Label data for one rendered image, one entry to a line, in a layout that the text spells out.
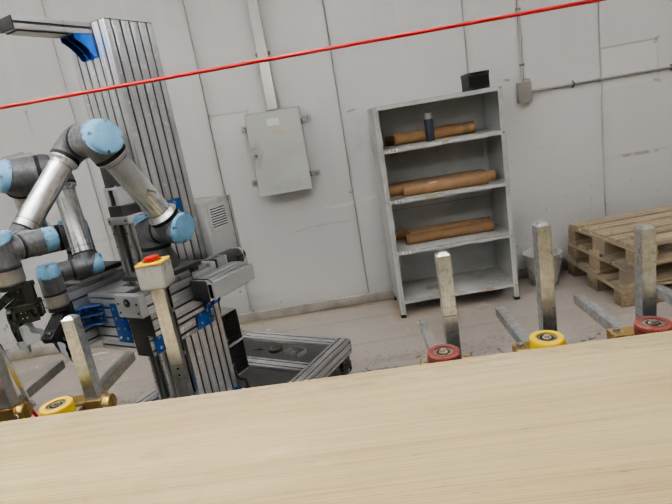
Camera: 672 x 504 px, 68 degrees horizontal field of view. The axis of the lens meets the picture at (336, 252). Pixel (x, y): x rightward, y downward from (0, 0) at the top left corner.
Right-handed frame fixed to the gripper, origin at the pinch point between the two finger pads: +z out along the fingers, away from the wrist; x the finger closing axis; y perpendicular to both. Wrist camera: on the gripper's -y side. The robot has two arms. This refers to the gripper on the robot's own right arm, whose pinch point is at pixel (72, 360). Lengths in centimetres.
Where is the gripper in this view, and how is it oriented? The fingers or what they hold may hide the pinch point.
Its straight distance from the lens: 206.2
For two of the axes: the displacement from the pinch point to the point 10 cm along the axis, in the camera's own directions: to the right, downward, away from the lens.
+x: -9.9, 1.5, 0.7
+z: 1.6, 9.6, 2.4
